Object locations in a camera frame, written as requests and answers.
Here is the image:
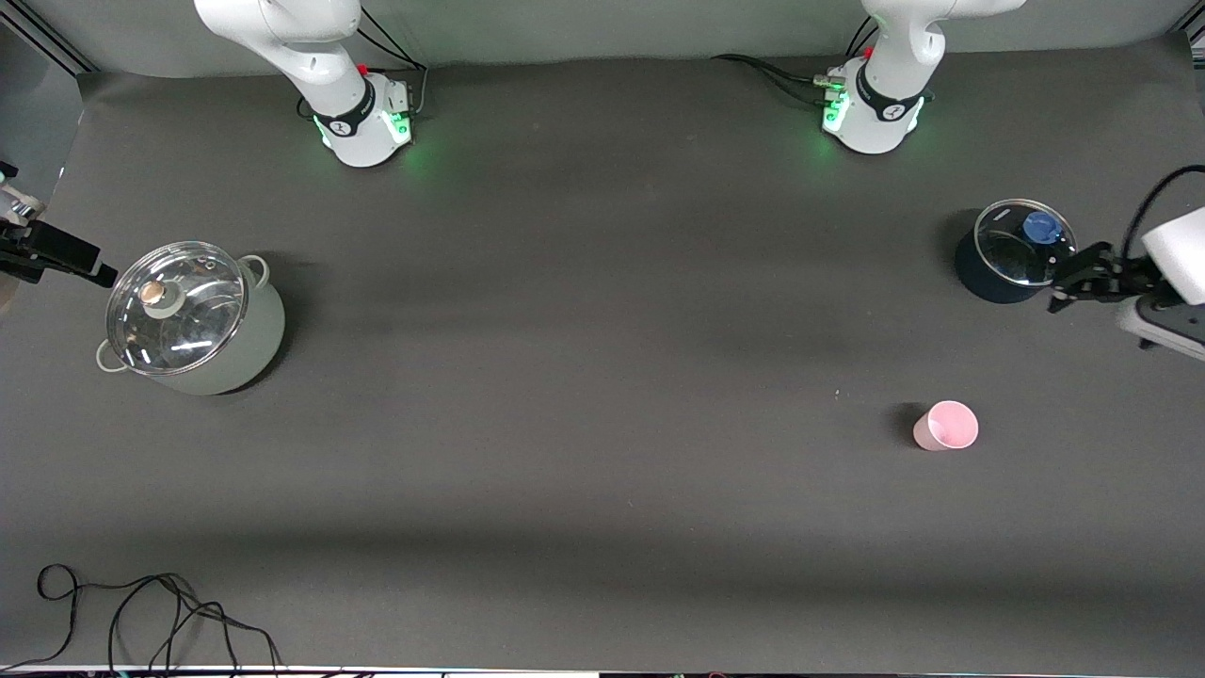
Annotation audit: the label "pink plastic cup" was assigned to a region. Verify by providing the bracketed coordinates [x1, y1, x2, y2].
[912, 400, 980, 453]

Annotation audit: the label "white grey background device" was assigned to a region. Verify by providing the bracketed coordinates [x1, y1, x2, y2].
[0, 162, 46, 227]

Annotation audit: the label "glass lid with blue knob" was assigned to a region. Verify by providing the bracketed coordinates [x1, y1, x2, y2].
[974, 198, 1077, 287]

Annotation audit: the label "dark blue saucepan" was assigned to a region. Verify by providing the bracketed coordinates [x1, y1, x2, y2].
[954, 209, 1057, 304]

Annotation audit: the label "glass lid with metal knob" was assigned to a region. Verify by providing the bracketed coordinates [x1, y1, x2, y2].
[105, 241, 249, 377]

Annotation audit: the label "dark grey table cover sheet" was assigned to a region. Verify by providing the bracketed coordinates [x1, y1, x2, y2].
[0, 38, 1205, 671]

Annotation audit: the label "grey-green two-handled pot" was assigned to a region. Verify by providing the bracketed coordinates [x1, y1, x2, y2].
[95, 252, 286, 396]

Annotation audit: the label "thin black tangled cable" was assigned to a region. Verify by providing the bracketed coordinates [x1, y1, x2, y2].
[0, 563, 283, 675]

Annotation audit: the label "black left arm base cables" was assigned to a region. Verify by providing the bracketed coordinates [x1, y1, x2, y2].
[711, 19, 878, 106]

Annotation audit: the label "black arm base cables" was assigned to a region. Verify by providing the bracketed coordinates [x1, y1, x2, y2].
[711, 19, 878, 106]
[356, 8, 430, 120]

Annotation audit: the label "black right arm base cables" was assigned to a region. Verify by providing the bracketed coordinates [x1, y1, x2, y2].
[356, 8, 430, 120]

